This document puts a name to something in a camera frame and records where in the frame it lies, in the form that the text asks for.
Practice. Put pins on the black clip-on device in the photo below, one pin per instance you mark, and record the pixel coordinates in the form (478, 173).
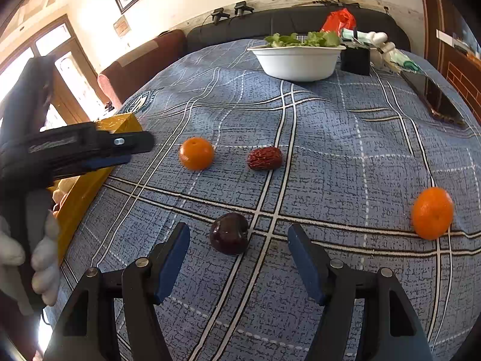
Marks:
(242, 7)
(218, 14)

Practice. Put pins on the dark smartphone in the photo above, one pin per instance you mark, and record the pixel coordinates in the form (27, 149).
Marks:
(436, 97)

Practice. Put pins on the green lettuce leaves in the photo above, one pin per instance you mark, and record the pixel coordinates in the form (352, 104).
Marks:
(300, 39)

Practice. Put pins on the white green plastic bag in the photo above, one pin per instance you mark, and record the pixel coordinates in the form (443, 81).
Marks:
(404, 60)

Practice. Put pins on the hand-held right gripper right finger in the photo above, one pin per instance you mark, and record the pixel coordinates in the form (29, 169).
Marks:
(306, 263)

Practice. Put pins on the person's left hand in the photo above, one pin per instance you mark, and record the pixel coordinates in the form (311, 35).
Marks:
(47, 263)

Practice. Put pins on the yellow box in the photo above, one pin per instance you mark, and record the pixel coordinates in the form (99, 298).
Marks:
(82, 195)

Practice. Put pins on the white box on sill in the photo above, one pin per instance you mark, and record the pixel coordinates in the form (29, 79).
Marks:
(449, 35)

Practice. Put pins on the blue plaid blanket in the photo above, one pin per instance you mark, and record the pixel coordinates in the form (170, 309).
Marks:
(338, 139)

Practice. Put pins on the large mandarin orange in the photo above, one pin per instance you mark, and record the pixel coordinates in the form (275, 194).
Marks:
(432, 213)

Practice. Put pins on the dark purple plum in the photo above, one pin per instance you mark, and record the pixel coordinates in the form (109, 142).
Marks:
(229, 233)

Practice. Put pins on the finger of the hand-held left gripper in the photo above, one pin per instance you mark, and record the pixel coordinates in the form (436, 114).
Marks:
(109, 161)

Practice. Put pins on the green white tube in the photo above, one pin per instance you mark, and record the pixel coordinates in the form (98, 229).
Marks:
(355, 34)

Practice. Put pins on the small wall plaque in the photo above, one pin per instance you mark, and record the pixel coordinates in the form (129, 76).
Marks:
(121, 26)

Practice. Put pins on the red plastic bag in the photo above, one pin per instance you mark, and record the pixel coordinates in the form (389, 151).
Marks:
(338, 20)

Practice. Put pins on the brown wooden wall panel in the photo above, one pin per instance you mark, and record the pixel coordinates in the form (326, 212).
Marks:
(454, 64)

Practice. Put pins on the white bowl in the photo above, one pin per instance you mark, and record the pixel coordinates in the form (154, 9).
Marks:
(300, 64)

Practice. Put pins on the small mandarin orange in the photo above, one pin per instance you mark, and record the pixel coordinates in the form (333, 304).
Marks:
(196, 153)

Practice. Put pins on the wrinkled red date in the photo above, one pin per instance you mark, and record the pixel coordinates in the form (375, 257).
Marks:
(264, 158)

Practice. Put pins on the wooden glass door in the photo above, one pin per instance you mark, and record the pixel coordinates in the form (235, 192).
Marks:
(67, 67)

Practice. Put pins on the black box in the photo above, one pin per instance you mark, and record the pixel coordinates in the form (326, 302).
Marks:
(355, 60)

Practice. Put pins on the black sofa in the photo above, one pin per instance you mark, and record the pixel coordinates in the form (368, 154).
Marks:
(293, 22)

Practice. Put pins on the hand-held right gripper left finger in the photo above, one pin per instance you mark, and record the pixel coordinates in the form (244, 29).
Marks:
(169, 263)

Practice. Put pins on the brown armchair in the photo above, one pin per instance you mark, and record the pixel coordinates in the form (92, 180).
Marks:
(142, 64)

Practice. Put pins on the white plush toy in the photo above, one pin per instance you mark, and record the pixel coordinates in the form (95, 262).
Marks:
(383, 43)

